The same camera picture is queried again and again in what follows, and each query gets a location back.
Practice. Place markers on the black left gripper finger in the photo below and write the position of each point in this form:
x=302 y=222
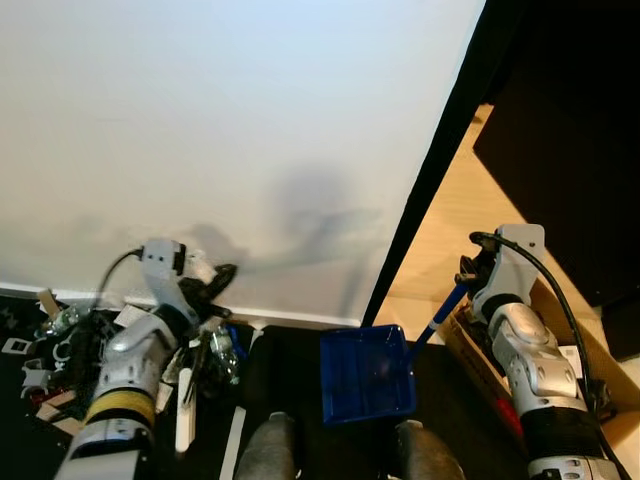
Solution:
x=212 y=315
x=222 y=277

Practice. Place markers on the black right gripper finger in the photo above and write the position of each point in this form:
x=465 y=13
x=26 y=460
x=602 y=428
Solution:
x=466 y=275

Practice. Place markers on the clear plastic bottle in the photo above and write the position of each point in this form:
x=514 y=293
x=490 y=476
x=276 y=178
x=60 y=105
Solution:
x=62 y=320
x=224 y=355

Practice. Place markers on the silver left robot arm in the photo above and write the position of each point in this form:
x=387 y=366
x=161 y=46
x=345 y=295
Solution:
x=130 y=360

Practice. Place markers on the brown cardboard box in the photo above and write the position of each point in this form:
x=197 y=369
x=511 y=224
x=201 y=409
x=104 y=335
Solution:
x=475 y=355

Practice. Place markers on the white flat strip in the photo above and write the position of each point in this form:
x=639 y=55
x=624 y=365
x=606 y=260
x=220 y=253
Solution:
x=232 y=440

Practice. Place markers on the grey left robot leg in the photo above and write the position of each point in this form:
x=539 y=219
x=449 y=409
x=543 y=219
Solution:
x=268 y=450

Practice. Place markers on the grey robot leg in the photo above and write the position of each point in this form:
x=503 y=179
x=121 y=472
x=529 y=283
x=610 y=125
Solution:
x=268 y=450
x=428 y=455

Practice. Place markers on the black cabinet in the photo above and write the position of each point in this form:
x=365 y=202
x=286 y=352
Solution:
x=570 y=150

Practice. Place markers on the grey right robot leg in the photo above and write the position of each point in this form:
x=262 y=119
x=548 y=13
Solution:
x=428 y=455

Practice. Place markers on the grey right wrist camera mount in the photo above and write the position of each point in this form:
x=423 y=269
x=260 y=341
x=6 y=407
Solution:
x=520 y=250

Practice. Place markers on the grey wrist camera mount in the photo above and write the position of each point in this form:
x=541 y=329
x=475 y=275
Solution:
x=160 y=265
x=520 y=250

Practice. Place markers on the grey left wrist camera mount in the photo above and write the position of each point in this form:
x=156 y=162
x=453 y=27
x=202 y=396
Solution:
x=160 y=265

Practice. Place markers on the black door frame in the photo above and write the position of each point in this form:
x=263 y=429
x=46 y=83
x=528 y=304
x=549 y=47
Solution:
x=440 y=170

